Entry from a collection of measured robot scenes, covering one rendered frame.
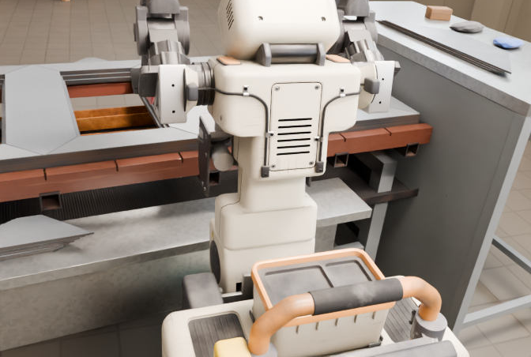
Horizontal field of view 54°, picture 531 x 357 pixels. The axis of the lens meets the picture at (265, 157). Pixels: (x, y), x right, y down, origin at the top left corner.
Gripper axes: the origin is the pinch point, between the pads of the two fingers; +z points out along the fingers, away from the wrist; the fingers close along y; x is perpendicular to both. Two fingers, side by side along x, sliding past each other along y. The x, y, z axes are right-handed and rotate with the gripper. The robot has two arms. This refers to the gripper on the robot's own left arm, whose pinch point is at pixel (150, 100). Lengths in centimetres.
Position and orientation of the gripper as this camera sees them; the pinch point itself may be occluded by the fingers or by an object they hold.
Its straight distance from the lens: 143.0
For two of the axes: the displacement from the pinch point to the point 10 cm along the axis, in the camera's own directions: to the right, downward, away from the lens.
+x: 2.3, 8.2, -5.3
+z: -2.1, 5.7, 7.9
